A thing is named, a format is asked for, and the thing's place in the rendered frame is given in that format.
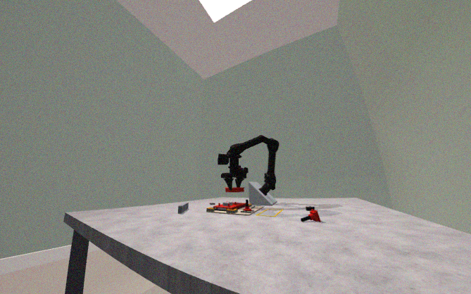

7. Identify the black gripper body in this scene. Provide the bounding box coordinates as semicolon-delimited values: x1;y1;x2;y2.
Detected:
221;164;246;179

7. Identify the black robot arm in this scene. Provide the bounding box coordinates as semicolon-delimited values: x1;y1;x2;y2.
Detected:
218;135;279;196

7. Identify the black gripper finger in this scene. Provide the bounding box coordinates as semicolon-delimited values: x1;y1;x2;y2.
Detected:
235;179;244;188
224;179;234;190

